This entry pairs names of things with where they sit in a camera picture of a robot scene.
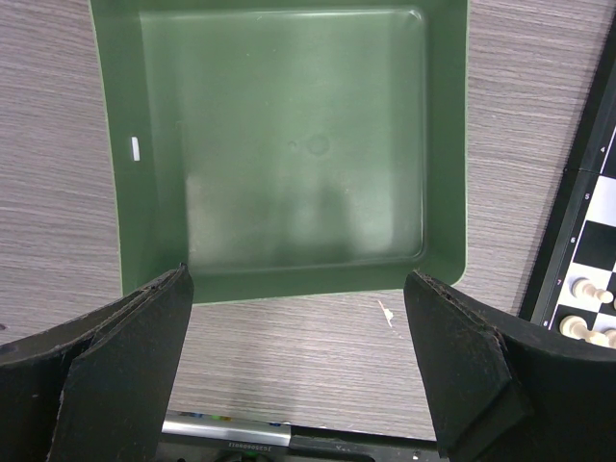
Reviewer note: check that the black white chessboard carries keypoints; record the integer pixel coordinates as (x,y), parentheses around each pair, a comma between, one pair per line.
(580,236)

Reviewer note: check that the green plastic tray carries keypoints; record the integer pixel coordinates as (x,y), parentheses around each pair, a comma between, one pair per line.
(284,148)

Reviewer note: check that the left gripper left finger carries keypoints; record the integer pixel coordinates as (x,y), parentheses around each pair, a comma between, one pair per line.
(96,388)

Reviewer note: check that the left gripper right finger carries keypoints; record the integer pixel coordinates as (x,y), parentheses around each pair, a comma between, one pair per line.
(500,388)

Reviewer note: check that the white chess piece cluster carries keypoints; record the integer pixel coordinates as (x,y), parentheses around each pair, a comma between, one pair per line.
(586,310)

